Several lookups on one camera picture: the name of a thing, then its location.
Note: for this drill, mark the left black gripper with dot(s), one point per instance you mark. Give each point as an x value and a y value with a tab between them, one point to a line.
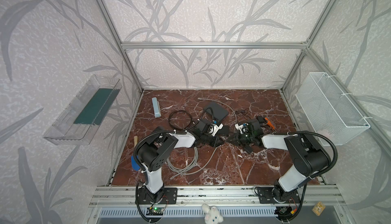
215	137

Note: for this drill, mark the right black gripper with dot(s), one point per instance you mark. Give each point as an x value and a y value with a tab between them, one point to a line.
239	137

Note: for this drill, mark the black network switch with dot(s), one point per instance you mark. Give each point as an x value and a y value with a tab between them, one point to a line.
224	135

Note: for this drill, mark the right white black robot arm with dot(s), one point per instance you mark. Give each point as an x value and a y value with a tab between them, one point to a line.
312	154

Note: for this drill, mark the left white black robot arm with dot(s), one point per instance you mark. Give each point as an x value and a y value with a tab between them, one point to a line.
153	151

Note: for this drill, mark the dark grey flat box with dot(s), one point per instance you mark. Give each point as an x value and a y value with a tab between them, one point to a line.
217	111

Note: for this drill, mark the light blue rectangular block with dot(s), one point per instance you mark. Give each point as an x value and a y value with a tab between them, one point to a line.
156	107

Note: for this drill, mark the pink object in basket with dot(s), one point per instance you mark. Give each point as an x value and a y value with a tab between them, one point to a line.
325	133

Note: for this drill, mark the white plush toy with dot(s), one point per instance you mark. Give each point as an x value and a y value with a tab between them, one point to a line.
212	214

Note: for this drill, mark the green lit controller board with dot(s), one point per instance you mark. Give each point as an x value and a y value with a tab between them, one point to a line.
155	211

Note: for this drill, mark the orange handled tool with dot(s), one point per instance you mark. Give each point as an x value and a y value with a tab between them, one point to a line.
269	124

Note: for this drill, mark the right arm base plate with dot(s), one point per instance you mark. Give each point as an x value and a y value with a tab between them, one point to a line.
265	195

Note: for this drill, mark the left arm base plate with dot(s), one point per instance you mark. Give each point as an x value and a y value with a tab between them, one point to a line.
166	195

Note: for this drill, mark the blue trowel wooden handle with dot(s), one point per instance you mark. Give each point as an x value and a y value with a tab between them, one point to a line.
134	164

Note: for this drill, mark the white wire mesh basket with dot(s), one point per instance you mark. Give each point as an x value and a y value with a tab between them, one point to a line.
327	107

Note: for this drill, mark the clear acrylic wall shelf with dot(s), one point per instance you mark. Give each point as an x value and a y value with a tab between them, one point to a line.
81	119

